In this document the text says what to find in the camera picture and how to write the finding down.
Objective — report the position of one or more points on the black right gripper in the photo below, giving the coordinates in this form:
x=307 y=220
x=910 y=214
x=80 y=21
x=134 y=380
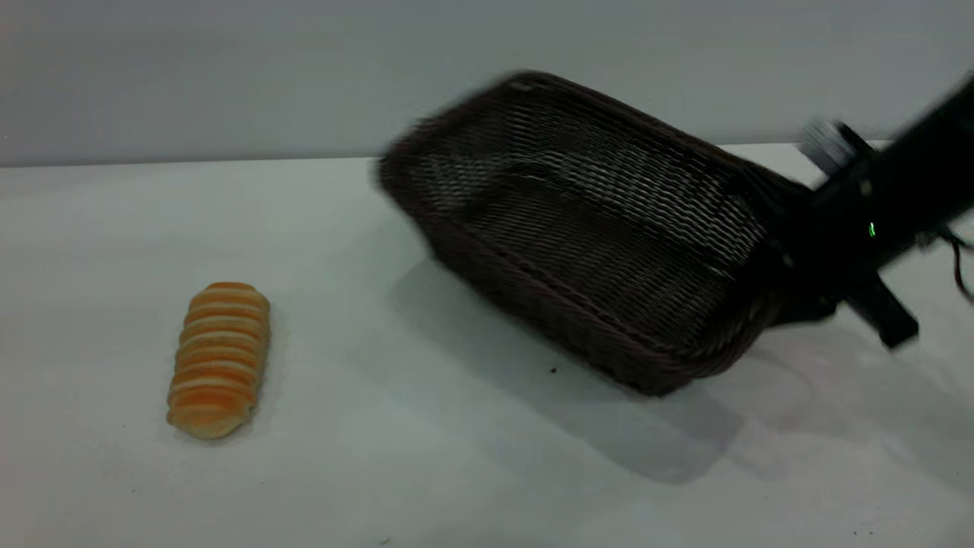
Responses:
x=852 y=243

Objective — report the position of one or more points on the dark brown wicker basket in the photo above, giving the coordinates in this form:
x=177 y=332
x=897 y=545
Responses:
x=578 y=228

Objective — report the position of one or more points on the orange striped bread roll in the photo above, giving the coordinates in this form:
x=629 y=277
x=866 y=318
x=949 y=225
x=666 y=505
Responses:
x=219 y=361

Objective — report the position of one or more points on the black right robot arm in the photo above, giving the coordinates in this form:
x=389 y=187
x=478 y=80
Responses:
x=932 y=152

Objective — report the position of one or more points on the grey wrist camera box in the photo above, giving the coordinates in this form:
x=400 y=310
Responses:
x=831 y=146

